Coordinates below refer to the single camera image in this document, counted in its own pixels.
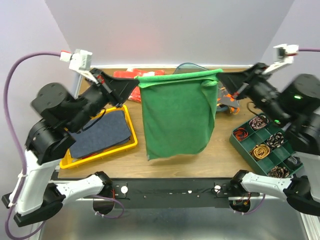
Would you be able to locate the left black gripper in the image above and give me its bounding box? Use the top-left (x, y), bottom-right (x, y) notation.
top-left (68, 66), bottom-right (141, 131)

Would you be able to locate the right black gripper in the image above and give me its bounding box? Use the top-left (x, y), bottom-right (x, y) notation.
top-left (215, 60), bottom-right (287, 125)

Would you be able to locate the dark blue towel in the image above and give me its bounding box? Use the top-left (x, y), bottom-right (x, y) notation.
top-left (69, 110), bottom-right (132, 159)

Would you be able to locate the teal plastic basket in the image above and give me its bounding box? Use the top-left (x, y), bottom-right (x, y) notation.
top-left (173, 62), bottom-right (228, 113)

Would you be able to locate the green towel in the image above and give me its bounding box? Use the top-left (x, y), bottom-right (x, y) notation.
top-left (136, 69), bottom-right (223, 160)

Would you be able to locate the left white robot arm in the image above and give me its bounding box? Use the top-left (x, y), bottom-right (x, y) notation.
top-left (2, 68), bottom-right (139, 227)

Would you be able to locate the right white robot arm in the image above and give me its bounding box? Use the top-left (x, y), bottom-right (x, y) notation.
top-left (217, 63), bottom-right (320, 216)

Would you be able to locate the red white folded towel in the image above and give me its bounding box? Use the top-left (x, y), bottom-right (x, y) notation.
top-left (113, 68), bottom-right (165, 103)

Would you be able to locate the grey orange towel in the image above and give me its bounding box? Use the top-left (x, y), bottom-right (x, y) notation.
top-left (216, 86), bottom-right (240, 115)

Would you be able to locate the rolled patterned sock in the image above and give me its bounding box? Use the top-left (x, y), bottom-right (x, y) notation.
top-left (248, 115), bottom-right (269, 131)
top-left (265, 132), bottom-right (285, 150)

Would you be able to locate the orange black rolled sock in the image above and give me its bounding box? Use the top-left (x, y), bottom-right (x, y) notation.
top-left (233, 127), bottom-right (249, 142)

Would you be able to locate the yellow rolled sock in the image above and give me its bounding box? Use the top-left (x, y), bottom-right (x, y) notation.
top-left (249, 144), bottom-right (271, 161)

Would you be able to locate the yellow plastic tray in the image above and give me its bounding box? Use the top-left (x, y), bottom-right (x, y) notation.
top-left (59, 105), bottom-right (138, 169)

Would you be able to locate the rolled brown sock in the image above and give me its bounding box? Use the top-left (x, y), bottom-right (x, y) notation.
top-left (267, 166), bottom-right (290, 179)

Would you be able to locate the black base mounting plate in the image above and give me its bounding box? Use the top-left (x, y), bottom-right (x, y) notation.
top-left (94, 171), bottom-right (242, 209)

